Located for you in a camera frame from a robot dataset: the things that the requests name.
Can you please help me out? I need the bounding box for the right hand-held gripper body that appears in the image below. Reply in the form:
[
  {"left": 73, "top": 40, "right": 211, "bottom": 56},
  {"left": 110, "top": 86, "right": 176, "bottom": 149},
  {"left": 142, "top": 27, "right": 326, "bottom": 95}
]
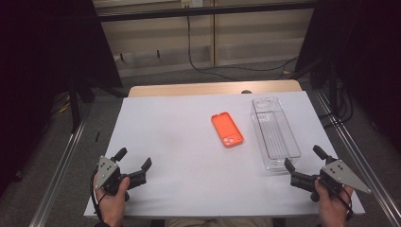
[{"left": 309, "top": 159, "right": 373, "bottom": 203}]

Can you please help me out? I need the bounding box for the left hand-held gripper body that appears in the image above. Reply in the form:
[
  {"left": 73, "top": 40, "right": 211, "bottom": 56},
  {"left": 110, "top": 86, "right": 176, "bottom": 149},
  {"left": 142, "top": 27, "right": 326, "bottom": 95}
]
[{"left": 94, "top": 154, "right": 131, "bottom": 202}]

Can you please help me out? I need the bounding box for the clear plastic container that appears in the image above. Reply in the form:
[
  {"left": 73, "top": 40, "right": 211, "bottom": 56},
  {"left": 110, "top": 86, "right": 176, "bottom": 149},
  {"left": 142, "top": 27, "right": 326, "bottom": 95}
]
[{"left": 250, "top": 96, "right": 303, "bottom": 172}]

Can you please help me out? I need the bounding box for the orange phone case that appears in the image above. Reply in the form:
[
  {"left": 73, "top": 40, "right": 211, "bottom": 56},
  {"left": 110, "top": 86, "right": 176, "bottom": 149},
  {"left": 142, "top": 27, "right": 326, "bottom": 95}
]
[{"left": 210, "top": 111, "right": 245, "bottom": 149}]

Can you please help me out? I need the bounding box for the person's right hand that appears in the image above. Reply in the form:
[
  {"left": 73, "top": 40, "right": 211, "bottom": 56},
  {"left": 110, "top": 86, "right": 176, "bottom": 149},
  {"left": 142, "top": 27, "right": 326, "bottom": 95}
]
[{"left": 314, "top": 179, "right": 355, "bottom": 227}]

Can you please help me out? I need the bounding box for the person's left hand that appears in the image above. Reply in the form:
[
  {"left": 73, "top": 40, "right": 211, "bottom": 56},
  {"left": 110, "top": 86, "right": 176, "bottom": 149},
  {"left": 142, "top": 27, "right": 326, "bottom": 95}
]
[{"left": 94, "top": 176, "right": 131, "bottom": 227}]

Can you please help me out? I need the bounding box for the black metal stand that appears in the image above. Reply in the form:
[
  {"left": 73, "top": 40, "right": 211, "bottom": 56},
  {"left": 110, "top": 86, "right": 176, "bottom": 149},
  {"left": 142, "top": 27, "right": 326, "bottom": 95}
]
[{"left": 68, "top": 75, "right": 96, "bottom": 134}]

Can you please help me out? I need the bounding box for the black curtain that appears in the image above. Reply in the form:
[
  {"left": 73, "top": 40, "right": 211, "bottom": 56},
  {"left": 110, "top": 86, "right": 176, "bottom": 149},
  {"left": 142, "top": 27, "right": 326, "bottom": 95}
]
[
  {"left": 294, "top": 0, "right": 401, "bottom": 153},
  {"left": 0, "top": 0, "right": 124, "bottom": 191}
]

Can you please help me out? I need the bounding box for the beige wooden cabinet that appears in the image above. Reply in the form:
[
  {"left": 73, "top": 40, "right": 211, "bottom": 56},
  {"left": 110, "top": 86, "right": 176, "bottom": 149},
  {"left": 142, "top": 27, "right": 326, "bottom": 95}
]
[{"left": 100, "top": 7, "right": 315, "bottom": 79}]

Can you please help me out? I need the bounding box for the small white box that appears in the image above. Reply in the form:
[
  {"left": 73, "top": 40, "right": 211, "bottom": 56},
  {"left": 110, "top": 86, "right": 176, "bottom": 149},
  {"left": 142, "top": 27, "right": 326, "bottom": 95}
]
[{"left": 181, "top": 0, "right": 204, "bottom": 9}]

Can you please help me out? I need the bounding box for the metal floor rail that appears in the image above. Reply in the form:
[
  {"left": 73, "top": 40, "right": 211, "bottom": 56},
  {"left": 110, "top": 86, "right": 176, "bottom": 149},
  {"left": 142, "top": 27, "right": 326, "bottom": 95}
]
[
  {"left": 29, "top": 103, "right": 93, "bottom": 227},
  {"left": 315, "top": 90, "right": 401, "bottom": 227}
]

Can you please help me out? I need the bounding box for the left hand-held gripper cable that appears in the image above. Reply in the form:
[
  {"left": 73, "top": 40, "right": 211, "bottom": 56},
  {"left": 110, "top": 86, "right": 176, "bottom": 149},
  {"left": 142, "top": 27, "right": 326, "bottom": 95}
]
[{"left": 90, "top": 168, "right": 106, "bottom": 223}]

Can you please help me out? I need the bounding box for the hand-held gripper cable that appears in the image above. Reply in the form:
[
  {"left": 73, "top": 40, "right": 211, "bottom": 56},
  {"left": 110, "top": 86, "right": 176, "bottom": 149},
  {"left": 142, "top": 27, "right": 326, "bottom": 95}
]
[
  {"left": 329, "top": 186, "right": 355, "bottom": 219},
  {"left": 90, "top": 168, "right": 106, "bottom": 223}
]

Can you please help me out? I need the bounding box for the right hand-held gripper cable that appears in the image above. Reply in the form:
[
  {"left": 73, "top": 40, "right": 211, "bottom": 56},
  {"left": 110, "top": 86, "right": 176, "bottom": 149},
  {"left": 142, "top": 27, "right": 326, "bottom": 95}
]
[{"left": 329, "top": 186, "right": 355, "bottom": 219}]

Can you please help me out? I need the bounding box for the bundle of black cables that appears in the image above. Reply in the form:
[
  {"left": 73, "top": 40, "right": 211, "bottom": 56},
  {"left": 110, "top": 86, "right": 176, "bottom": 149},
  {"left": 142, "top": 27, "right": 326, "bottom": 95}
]
[{"left": 317, "top": 78, "right": 355, "bottom": 129}]

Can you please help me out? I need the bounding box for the yellow cable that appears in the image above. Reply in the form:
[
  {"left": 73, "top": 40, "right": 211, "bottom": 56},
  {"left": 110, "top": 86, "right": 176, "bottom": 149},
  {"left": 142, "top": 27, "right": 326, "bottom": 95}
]
[{"left": 50, "top": 92, "right": 73, "bottom": 115}]

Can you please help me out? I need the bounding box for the long black floor cable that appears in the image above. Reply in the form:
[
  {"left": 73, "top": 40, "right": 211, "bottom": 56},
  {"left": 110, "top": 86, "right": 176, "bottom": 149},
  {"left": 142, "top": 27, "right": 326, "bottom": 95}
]
[{"left": 186, "top": 15, "right": 300, "bottom": 82}]

